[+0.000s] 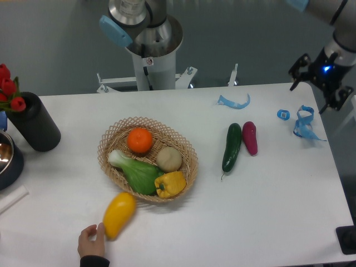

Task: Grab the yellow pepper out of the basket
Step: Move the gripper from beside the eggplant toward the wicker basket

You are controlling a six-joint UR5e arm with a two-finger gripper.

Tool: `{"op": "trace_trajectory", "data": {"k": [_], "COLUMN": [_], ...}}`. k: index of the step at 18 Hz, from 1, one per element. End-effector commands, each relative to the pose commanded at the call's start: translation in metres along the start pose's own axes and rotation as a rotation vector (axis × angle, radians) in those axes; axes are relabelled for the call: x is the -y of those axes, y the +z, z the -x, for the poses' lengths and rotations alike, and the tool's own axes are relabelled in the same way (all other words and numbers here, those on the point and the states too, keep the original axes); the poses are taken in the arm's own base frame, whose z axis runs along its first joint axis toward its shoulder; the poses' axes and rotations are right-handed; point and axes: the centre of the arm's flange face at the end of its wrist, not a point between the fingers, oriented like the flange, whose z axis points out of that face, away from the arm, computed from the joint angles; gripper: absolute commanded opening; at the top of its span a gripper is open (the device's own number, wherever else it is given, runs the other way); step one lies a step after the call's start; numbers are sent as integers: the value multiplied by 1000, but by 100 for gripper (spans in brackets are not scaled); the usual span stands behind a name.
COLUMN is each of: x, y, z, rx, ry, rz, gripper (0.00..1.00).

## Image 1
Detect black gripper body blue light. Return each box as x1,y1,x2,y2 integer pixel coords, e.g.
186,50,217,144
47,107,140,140
308,49,351,95

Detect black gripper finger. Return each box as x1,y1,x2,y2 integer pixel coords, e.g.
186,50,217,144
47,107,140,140
288,53,311,91
319,86,354,114

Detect yellow bell pepper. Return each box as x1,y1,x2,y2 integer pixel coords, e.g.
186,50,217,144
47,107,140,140
154,171,186,199

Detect yellow mango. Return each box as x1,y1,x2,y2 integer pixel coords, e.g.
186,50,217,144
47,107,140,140
102,192,136,240

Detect dark sleeve forearm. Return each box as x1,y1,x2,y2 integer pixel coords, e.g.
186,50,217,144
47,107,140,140
80,255,110,267

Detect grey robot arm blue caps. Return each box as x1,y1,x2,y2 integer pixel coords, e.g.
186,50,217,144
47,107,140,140
99,1,355,110

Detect woven wicker basket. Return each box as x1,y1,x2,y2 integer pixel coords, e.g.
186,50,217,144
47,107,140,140
98,117,198,202

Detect person's hand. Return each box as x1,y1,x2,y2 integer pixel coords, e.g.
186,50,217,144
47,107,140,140
77,222,105,258

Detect blue tape roll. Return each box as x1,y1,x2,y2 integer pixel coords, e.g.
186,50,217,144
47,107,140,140
276,109,290,121

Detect blue tangled ribbon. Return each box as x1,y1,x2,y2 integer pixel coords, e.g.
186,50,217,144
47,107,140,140
293,105,327,142

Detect purple sweet potato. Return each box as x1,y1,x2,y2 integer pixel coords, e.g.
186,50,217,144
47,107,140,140
242,121,258,156

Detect blue curved tape strip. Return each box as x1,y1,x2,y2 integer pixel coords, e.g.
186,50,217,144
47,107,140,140
216,94,251,110

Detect green cucumber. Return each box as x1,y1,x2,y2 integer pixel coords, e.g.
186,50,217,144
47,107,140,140
221,123,242,179

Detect black object at table corner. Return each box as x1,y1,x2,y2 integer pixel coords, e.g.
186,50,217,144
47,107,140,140
336,225,355,255

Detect beige round potato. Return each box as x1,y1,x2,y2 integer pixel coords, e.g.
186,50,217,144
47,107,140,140
156,147,182,172

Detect orange fruit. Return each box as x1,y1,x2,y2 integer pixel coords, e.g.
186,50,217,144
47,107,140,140
127,127,153,154

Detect green bok choy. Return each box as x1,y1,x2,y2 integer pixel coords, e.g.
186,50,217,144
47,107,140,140
108,150,164,195

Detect black cylindrical vase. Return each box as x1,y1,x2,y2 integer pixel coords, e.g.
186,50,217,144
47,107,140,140
6,92,61,152

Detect red tulip flowers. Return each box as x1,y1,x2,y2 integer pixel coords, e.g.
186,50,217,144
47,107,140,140
0,63,26,112

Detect blue object at left edge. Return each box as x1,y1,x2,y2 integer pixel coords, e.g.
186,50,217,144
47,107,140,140
0,111,8,132

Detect dark metal bowl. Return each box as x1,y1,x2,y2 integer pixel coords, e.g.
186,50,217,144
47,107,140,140
1,130,24,190

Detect white paper roll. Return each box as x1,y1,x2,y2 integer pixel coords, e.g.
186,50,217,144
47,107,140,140
0,185,29,214

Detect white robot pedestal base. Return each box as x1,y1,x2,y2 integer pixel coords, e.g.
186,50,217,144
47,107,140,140
96,16,239,94

